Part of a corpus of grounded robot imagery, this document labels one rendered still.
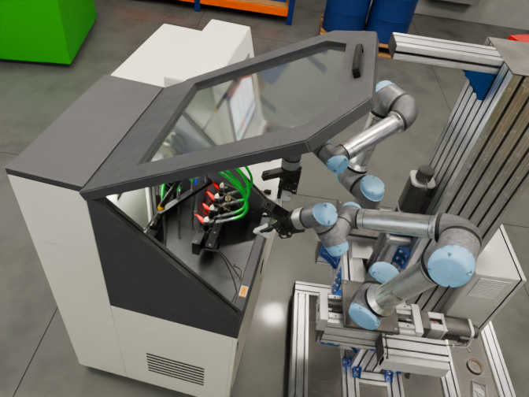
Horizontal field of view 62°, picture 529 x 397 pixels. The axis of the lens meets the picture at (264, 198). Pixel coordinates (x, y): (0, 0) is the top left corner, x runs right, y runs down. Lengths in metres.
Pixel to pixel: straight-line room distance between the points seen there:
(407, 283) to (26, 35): 4.72
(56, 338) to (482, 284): 2.33
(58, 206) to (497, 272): 1.68
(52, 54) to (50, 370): 3.52
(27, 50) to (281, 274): 3.70
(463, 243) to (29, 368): 2.40
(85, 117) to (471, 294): 1.72
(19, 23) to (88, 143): 3.74
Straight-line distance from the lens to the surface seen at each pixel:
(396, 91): 1.92
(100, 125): 1.82
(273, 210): 1.55
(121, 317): 2.15
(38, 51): 5.47
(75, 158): 1.67
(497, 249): 2.09
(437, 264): 1.33
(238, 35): 2.46
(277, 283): 3.13
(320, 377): 2.61
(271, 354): 2.85
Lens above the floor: 2.53
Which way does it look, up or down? 43 degrees down
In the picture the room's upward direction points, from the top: 9 degrees clockwise
